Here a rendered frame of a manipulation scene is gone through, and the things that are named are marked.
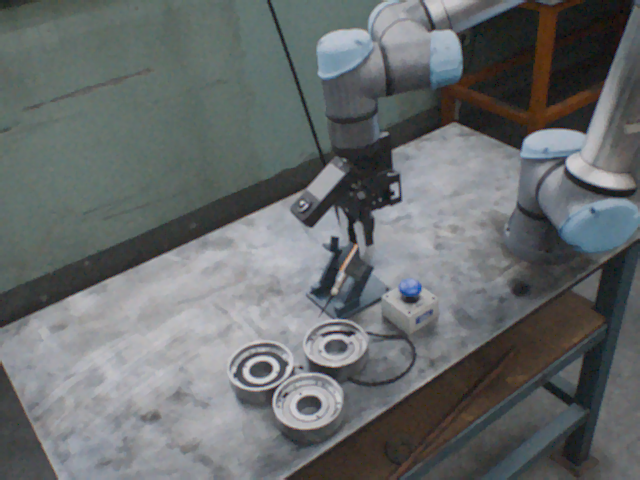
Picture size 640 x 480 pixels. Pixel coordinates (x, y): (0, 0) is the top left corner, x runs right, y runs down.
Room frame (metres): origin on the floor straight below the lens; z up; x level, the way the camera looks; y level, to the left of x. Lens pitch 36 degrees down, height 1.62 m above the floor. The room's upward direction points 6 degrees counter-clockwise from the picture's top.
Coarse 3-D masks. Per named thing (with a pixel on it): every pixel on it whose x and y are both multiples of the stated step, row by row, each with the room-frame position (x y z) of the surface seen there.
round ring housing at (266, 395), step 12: (240, 348) 0.79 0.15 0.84; (252, 348) 0.80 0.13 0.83; (264, 348) 0.80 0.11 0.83; (276, 348) 0.79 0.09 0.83; (240, 360) 0.77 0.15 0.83; (252, 360) 0.77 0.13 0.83; (264, 360) 0.77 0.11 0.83; (288, 360) 0.76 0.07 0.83; (228, 372) 0.74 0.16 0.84; (252, 372) 0.76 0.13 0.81; (264, 372) 0.77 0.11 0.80; (276, 372) 0.74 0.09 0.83; (288, 372) 0.73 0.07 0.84; (240, 384) 0.72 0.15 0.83; (276, 384) 0.71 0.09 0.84; (240, 396) 0.71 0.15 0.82; (252, 396) 0.70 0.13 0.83; (264, 396) 0.70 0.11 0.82
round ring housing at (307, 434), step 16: (288, 384) 0.71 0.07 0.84; (304, 384) 0.71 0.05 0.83; (320, 384) 0.71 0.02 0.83; (336, 384) 0.69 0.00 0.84; (304, 400) 0.69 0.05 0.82; (320, 400) 0.68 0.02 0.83; (336, 400) 0.67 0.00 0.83; (304, 416) 0.65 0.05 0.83; (320, 416) 0.65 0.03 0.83; (336, 416) 0.64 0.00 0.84; (288, 432) 0.63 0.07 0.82; (304, 432) 0.62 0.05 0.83; (320, 432) 0.62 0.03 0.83
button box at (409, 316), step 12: (396, 288) 0.90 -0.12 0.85; (384, 300) 0.87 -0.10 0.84; (396, 300) 0.87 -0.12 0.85; (408, 300) 0.86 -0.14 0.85; (420, 300) 0.86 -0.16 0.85; (432, 300) 0.86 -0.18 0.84; (384, 312) 0.87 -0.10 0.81; (396, 312) 0.85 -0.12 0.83; (408, 312) 0.83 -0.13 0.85; (420, 312) 0.84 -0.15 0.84; (432, 312) 0.85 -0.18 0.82; (396, 324) 0.85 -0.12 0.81; (408, 324) 0.82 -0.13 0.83; (420, 324) 0.84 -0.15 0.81
